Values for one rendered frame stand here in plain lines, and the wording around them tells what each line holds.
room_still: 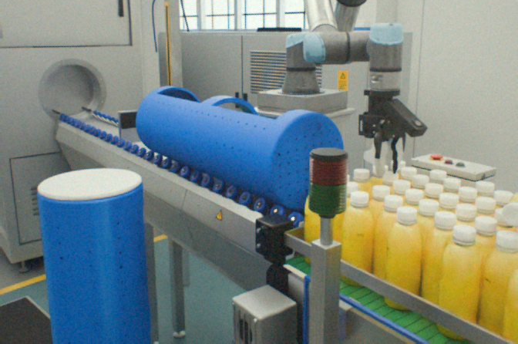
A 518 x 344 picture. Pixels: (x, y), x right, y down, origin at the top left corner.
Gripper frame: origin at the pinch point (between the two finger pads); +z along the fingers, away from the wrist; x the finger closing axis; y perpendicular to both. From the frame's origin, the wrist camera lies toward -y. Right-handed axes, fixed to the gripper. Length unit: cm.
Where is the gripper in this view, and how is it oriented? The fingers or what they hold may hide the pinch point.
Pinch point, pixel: (389, 171)
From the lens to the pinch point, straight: 127.5
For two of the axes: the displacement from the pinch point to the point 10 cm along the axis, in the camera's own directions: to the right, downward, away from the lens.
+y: -6.1, -1.6, 7.7
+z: 0.3, 9.7, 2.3
